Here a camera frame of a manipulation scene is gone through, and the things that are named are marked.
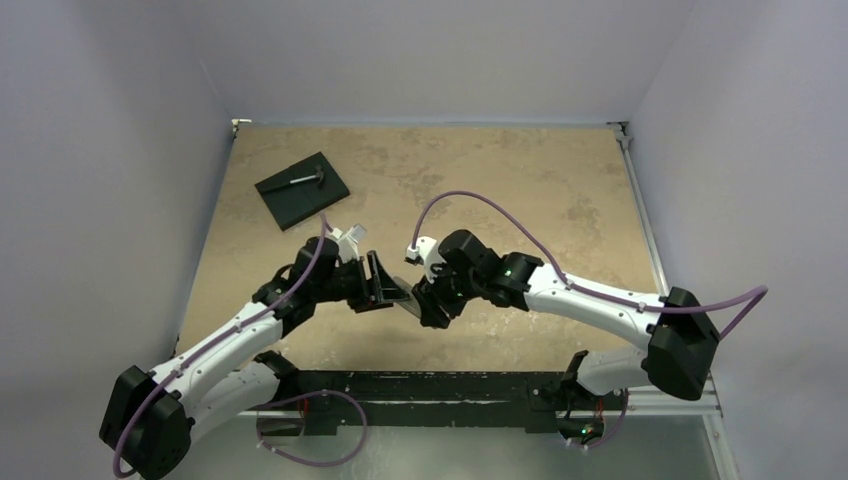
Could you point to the black square tray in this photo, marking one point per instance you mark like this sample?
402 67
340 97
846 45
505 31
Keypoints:
293 205

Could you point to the grey remote control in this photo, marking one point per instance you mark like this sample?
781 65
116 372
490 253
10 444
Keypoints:
409 303

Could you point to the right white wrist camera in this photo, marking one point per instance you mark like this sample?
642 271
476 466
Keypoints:
424 252

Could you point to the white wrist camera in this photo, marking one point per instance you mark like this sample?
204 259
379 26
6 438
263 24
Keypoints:
348 241
424 252

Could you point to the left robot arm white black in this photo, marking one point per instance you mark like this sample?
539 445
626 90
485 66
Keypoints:
154 416

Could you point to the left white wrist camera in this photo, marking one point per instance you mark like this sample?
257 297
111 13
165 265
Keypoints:
348 241

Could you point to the aluminium frame rail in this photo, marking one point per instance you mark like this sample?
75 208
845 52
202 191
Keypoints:
705 415

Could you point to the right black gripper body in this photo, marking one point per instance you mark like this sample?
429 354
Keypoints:
432 299

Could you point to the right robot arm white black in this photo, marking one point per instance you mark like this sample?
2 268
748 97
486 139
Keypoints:
671 341

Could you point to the small metal hammer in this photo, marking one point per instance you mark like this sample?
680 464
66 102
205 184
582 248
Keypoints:
318 178

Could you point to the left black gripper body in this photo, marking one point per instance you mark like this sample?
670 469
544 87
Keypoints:
353 286

